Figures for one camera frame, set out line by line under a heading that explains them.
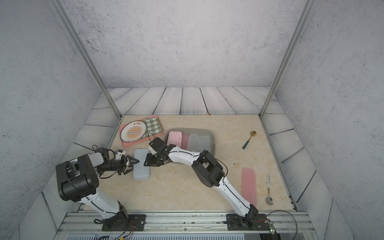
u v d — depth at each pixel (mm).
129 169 865
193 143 1021
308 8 702
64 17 731
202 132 1074
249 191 828
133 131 1098
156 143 757
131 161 839
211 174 586
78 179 496
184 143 1020
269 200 790
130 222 726
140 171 893
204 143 1020
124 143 1044
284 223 745
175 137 1021
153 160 832
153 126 1136
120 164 813
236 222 728
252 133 1071
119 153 882
